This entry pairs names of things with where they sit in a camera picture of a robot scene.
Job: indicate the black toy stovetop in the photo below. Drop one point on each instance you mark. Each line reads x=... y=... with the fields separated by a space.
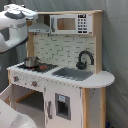
x=41 y=67

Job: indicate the grey ice dispenser panel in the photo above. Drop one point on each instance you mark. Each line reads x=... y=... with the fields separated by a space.
x=62 y=105

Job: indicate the grey range hood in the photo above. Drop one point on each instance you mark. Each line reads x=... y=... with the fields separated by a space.
x=40 y=28

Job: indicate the right red stove knob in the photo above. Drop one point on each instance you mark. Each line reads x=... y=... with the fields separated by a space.
x=34 y=83

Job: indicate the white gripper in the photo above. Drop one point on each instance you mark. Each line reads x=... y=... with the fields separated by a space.
x=30 y=14

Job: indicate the left red stove knob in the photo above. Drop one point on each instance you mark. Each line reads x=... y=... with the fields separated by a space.
x=16 y=78

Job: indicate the small metal pot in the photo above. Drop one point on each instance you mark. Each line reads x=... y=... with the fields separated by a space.
x=31 y=61

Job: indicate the white toy microwave door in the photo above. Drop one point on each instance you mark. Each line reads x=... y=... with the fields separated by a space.
x=71 y=24

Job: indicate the grey cabinet door handle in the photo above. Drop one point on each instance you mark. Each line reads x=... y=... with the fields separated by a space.
x=49 y=110

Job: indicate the wooden toy kitchen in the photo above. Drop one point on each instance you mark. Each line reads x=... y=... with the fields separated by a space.
x=78 y=51

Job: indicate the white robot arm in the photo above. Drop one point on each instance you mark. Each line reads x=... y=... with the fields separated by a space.
x=13 y=32

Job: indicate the grey toy sink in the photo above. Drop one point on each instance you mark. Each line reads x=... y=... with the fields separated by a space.
x=73 y=74

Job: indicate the red stove knob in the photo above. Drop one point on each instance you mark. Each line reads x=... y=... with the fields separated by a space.
x=16 y=78
x=34 y=83

